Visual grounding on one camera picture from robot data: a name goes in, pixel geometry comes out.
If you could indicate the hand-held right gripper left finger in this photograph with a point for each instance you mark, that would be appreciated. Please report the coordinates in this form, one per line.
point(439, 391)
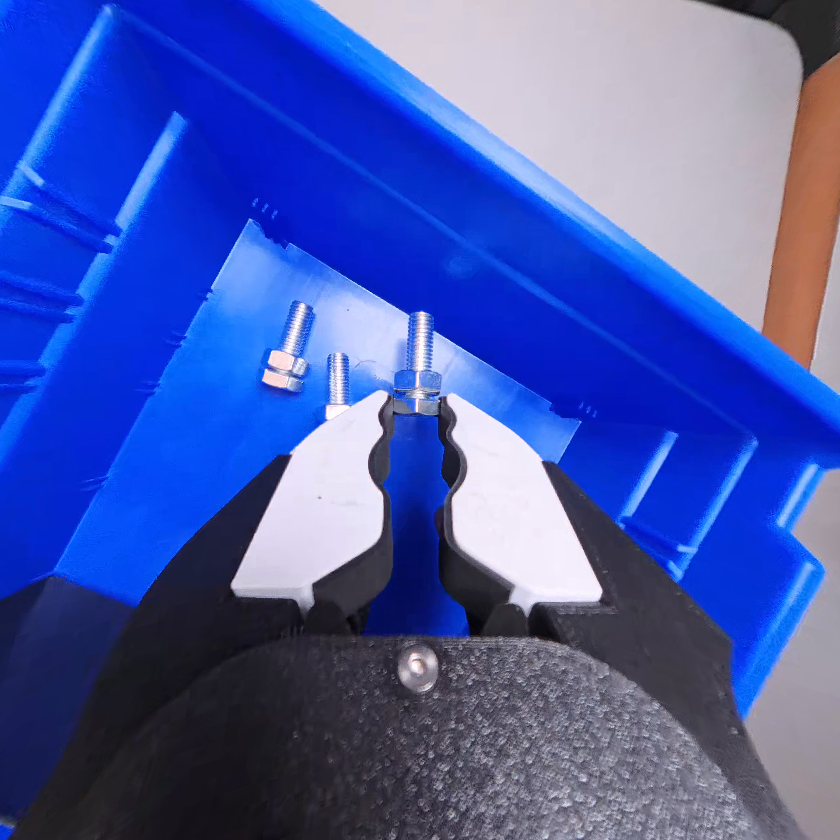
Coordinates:
point(321, 512)

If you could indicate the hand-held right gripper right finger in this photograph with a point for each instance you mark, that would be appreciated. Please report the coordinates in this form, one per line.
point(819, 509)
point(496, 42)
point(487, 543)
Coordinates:
point(518, 518)

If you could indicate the blue storage bin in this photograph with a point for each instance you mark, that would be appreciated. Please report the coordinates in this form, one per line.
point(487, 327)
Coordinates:
point(394, 197)

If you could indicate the silver hex bolt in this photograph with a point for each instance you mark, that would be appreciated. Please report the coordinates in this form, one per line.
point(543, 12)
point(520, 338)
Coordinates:
point(298, 328)
point(338, 377)
point(420, 341)

